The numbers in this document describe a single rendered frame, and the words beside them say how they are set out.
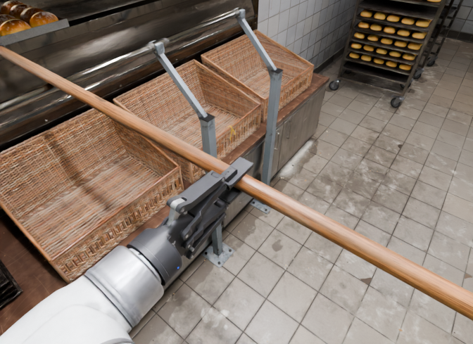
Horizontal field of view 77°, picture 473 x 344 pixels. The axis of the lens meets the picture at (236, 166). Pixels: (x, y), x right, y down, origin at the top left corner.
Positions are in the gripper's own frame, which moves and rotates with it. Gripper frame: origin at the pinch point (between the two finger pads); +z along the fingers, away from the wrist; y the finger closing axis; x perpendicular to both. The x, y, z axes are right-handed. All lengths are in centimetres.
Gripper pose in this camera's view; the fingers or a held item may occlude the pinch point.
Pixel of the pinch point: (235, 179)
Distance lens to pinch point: 51.7
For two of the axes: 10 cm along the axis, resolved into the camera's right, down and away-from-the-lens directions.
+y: 0.0, 7.3, 6.9
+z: 6.0, -5.5, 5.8
